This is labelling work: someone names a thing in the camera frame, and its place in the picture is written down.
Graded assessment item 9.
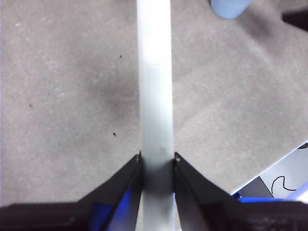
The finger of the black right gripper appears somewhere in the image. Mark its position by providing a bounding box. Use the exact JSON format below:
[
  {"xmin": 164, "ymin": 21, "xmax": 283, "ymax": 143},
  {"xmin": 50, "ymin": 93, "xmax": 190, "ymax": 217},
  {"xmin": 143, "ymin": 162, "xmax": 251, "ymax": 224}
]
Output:
[{"xmin": 281, "ymin": 7, "xmax": 308, "ymax": 32}]

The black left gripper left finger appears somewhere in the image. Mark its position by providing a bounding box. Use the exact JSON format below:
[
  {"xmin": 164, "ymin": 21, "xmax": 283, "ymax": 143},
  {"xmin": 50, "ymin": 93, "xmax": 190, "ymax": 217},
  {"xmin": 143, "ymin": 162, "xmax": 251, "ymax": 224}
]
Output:
[{"xmin": 0, "ymin": 151, "xmax": 143, "ymax": 231}]

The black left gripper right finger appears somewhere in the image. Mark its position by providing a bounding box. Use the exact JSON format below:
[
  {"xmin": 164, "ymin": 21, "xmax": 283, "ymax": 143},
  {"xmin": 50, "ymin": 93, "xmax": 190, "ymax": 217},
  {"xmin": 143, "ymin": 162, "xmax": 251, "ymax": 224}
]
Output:
[{"xmin": 173, "ymin": 152, "xmax": 308, "ymax": 231}]

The blue ribbed plastic cup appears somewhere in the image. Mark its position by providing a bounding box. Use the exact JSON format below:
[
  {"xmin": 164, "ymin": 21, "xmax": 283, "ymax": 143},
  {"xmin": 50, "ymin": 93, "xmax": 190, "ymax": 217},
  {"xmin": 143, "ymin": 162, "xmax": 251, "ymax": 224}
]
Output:
[{"xmin": 210, "ymin": 0, "xmax": 252, "ymax": 19}]

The grey-handled sponge cup brush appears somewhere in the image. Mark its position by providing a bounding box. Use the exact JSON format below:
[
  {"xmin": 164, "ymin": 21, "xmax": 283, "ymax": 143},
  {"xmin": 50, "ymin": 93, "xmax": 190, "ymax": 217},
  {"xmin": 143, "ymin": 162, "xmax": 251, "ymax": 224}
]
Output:
[{"xmin": 135, "ymin": 0, "xmax": 181, "ymax": 231}]

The black cable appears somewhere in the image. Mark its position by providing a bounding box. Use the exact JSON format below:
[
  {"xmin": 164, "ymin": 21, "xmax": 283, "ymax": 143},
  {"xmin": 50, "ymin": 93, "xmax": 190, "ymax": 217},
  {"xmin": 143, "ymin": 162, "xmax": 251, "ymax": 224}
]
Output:
[{"xmin": 271, "ymin": 175, "xmax": 297, "ymax": 192}]

